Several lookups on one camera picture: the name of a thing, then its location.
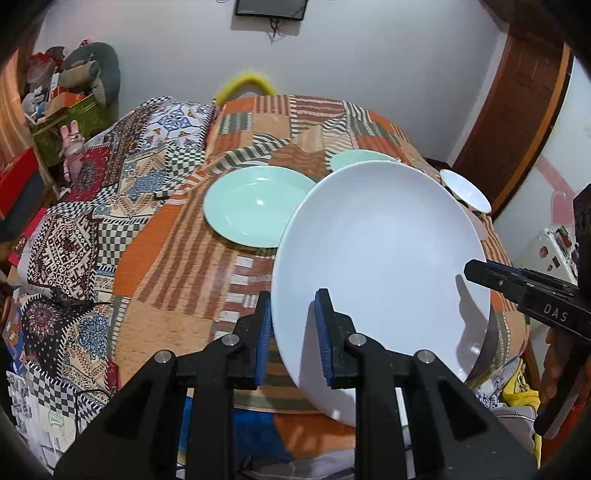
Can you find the large white plate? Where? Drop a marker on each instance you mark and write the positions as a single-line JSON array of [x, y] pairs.
[[383, 240]]

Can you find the pink rabbit toy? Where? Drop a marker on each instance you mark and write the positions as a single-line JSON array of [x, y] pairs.
[[73, 147]]

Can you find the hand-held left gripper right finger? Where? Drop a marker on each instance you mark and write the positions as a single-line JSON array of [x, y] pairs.
[[323, 344]]

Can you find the blue printed box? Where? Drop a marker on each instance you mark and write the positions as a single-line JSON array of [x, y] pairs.
[[11, 337]]

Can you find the black wall monitor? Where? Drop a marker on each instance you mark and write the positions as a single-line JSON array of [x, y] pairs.
[[270, 7]]

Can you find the yellow cloth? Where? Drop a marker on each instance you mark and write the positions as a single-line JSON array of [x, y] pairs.
[[521, 392]]

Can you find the brown wooden door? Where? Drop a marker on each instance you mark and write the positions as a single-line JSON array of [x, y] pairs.
[[517, 115]]

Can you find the person's right hand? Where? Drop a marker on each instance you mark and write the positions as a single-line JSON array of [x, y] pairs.
[[550, 364]]

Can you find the blue cloth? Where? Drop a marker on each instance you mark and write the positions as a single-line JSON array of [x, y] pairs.
[[249, 434]]

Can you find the small mint green plate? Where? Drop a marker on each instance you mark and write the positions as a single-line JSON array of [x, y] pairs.
[[355, 159]]

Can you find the white bowl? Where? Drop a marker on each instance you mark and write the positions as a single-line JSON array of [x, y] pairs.
[[464, 187], [480, 226]]

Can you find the multicolour patterned quilt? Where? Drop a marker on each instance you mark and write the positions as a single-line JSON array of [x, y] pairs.
[[69, 240]]

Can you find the grey green plush pillow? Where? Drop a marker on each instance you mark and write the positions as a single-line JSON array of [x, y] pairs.
[[104, 69]]

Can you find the red box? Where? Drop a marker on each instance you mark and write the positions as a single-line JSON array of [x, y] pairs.
[[18, 180]]

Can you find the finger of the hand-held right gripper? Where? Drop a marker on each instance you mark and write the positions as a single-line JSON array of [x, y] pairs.
[[540, 277], [485, 277]]

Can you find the orange striped patchwork blanket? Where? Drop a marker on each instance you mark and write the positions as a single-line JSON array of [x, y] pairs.
[[184, 286]]

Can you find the pink ribbon wall sticker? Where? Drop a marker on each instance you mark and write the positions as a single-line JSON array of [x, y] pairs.
[[549, 173]]

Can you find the large mint green plate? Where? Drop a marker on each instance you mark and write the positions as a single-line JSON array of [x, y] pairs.
[[249, 203]]

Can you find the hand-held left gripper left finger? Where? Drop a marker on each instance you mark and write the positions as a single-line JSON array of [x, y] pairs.
[[264, 344]]

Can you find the white mini fridge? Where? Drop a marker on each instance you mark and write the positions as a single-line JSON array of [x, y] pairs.
[[531, 261]]

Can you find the orange box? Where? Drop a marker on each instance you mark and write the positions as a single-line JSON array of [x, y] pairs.
[[67, 99]]

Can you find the group of fridge magnets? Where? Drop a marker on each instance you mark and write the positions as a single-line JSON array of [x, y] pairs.
[[563, 242]]

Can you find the pile of plush toys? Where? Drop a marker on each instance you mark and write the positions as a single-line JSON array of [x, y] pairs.
[[41, 78]]

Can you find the yellow fuzzy hoop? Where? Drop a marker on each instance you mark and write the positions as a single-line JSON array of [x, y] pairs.
[[249, 76]]

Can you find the white printed cloth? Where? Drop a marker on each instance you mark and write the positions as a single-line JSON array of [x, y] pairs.
[[491, 385]]

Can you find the green printed box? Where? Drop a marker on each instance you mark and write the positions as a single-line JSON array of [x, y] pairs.
[[83, 117]]

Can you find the pink heart wall sticker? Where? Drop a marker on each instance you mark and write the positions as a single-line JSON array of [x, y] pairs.
[[562, 207]]

